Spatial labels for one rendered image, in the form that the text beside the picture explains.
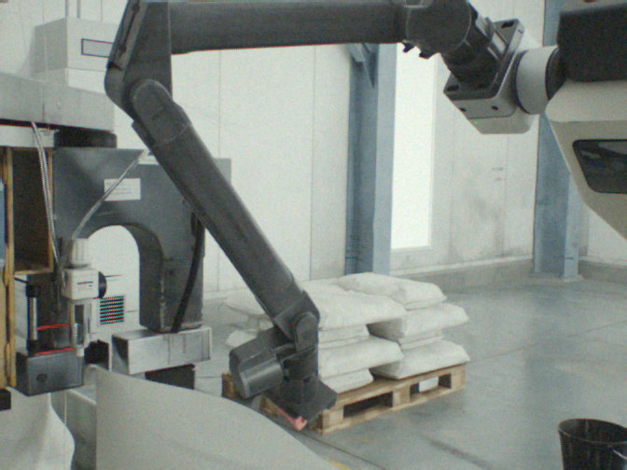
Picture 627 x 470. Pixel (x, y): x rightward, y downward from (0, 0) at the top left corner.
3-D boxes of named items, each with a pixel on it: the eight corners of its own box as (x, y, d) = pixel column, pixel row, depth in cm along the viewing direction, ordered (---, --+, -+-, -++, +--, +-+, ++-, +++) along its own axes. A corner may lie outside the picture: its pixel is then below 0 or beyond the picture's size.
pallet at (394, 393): (465, 387, 452) (466, 364, 451) (322, 435, 369) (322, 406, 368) (364, 360, 511) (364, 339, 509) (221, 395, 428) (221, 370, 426)
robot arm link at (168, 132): (163, 69, 79) (134, 51, 88) (118, 101, 78) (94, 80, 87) (334, 328, 103) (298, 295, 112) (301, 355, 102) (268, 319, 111)
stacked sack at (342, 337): (374, 346, 399) (375, 320, 398) (309, 356, 374) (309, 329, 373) (302, 323, 452) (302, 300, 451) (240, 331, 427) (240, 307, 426)
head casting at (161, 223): (206, 327, 118) (208, 135, 115) (53, 352, 101) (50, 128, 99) (115, 299, 140) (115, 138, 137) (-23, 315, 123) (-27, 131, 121)
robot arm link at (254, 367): (316, 311, 102) (288, 284, 109) (239, 343, 97) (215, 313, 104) (327, 380, 107) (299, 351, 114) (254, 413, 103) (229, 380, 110)
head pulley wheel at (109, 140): (128, 150, 110) (128, 133, 110) (69, 148, 104) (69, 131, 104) (100, 150, 117) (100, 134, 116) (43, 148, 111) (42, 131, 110)
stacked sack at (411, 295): (451, 307, 449) (452, 282, 447) (402, 315, 420) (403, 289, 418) (369, 291, 498) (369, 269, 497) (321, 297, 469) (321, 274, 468)
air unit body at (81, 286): (106, 355, 100) (106, 239, 99) (73, 361, 97) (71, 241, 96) (91, 348, 104) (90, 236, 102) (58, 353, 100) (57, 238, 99)
